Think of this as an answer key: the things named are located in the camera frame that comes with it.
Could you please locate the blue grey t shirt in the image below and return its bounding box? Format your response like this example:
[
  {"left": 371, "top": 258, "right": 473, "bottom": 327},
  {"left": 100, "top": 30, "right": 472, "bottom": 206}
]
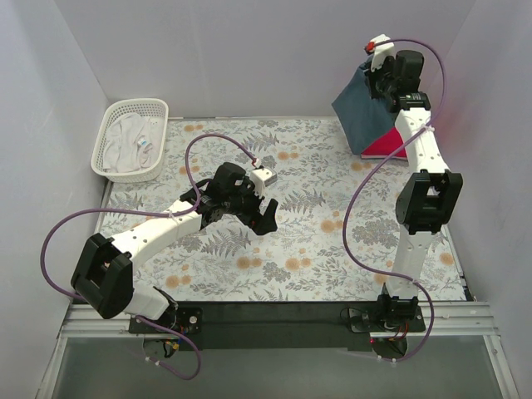
[{"left": 332, "top": 62, "right": 395, "bottom": 155}]

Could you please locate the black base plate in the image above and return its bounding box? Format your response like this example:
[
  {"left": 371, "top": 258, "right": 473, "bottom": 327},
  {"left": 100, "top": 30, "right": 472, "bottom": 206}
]
[{"left": 128, "top": 301, "right": 428, "bottom": 352}]

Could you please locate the pink folded t shirt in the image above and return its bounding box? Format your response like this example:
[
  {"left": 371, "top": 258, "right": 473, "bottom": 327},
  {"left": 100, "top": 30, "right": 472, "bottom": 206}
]
[{"left": 361, "top": 152, "right": 407, "bottom": 160}]

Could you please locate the white t shirt in basket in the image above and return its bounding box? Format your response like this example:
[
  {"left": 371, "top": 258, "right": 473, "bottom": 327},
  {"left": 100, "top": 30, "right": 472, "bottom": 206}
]
[{"left": 102, "top": 112, "right": 165, "bottom": 173}]

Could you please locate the floral patterned table mat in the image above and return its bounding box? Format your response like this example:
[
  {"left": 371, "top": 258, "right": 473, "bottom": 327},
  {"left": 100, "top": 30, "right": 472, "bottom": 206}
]
[{"left": 81, "top": 117, "right": 467, "bottom": 303}]

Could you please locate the red folded t shirt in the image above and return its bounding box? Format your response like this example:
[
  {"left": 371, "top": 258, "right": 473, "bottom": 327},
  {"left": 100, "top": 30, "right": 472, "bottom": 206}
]
[{"left": 362, "top": 127, "right": 403, "bottom": 155}]

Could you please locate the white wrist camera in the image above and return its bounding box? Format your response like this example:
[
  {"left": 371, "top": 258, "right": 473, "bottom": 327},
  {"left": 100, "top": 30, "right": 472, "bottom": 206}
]
[
  {"left": 249, "top": 166, "right": 278, "bottom": 197},
  {"left": 364, "top": 34, "right": 395, "bottom": 71}
]

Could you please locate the white plastic laundry basket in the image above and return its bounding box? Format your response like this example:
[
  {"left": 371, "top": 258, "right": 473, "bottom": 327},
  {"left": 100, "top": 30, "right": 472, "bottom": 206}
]
[{"left": 91, "top": 98, "right": 169, "bottom": 183}]

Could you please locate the aluminium frame rail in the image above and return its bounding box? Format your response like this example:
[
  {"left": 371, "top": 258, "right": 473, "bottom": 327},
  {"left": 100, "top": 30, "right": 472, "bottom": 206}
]
[{"left": 38, "top": 302, "right": 519, "bottom": 398}]

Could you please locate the purple cable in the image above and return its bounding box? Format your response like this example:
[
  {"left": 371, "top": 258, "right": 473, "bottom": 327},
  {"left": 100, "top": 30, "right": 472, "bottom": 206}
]
[
  {"left": 40, "top": 134, "right": 261, "bottom": 381},
  {"left": 342, "top": 37, "right": 446, "bottom": 363}
]

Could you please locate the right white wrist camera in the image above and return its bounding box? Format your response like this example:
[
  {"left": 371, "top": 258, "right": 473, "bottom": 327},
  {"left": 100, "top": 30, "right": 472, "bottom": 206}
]
[{"left": 364, "top": 34, "right": 395, "bottom": 71}]

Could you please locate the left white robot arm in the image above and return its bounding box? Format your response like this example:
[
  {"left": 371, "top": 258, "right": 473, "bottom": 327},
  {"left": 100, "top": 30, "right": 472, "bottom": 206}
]
[{"left": 71, "top": 162, "right": 278, "bottom": 333}]

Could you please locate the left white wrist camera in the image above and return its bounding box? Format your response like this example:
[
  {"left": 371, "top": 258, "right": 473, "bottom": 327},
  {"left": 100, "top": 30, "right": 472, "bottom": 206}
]
[{"left": 249, "top": 166, "right": 278, "bottom": 197}]

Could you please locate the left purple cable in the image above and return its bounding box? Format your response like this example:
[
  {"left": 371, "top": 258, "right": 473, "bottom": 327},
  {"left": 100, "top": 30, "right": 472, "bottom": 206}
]
[{"left": 40, "top": 134, "right": 261, "bottom": 381}]

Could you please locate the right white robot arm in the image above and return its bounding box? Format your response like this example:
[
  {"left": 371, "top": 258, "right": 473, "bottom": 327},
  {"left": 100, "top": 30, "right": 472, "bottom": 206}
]
[{"left": 359, "top": 44, "right": 463, "bottom": 331}]

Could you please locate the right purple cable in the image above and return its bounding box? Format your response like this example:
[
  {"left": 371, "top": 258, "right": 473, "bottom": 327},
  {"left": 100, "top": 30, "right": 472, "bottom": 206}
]
[{"left": 342, "top": 37, "right": 446, "bottom": 363}]

